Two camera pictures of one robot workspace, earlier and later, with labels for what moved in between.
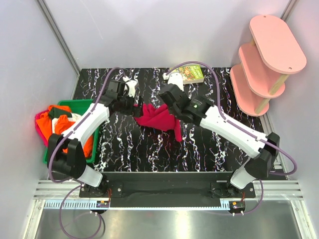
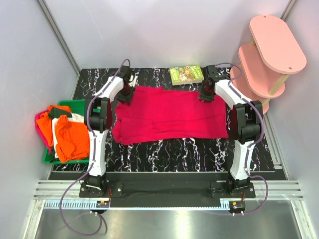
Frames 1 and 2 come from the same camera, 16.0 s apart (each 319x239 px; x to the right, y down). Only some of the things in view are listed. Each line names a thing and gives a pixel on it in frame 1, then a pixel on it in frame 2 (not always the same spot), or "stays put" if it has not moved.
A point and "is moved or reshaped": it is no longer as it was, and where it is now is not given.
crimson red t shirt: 160,117 is moved or reshaped
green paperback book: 190,74 stays put
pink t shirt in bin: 43,136 stays put
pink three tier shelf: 264,64 stays put
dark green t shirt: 55,112 stays put
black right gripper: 183,92 → 202,96
